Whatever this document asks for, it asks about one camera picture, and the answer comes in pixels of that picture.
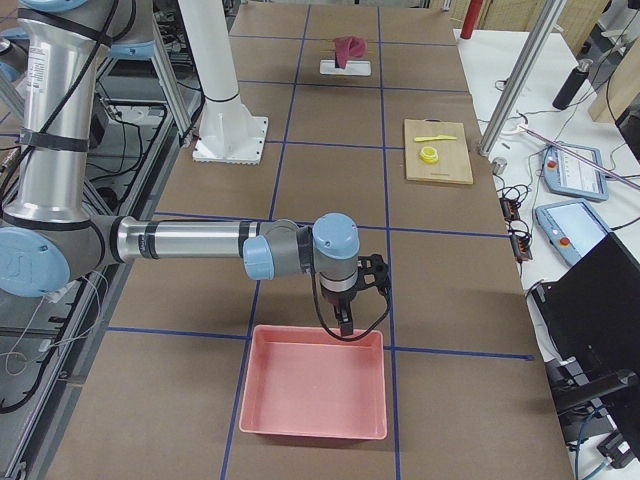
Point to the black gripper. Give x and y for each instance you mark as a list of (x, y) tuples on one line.
[(336, 298)]

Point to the red cleaning cloth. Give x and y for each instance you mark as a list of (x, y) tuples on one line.
[(348, 47)]

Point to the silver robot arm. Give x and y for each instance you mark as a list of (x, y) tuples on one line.
[(48, 240)]

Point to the black water bottle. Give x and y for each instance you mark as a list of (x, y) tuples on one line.
[(572, 84)]

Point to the pink plastic tray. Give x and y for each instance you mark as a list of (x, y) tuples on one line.
[(302, 382)]

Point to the yellow lemon slice toy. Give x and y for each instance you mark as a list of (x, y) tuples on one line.
[(429, 155)]

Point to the bamboo cutting board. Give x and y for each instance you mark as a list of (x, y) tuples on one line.
[(454, 165)]

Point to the yellow plastic knife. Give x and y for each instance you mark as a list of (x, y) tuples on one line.
[(420, 139)]

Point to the near teach pendant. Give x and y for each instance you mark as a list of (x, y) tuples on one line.
[(572, 227)]

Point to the teach pendant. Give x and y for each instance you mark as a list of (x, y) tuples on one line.
[(564, 174), (572, 227)]

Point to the white rectangular tray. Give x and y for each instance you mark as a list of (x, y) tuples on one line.
[(357, 68)]

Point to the black monitor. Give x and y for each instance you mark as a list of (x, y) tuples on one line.
[(592, 315)]

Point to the far teach pendant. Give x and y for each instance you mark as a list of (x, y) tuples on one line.
[(564, 174)]

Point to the red cylinder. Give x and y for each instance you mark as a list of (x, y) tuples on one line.
[(471, 18)]

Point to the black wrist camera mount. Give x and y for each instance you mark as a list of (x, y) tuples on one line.
[(373, 271)]

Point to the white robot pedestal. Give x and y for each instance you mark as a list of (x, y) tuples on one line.
[(228, 132)]

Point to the aluminium frame post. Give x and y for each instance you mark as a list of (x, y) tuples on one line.
[(524, 64)]

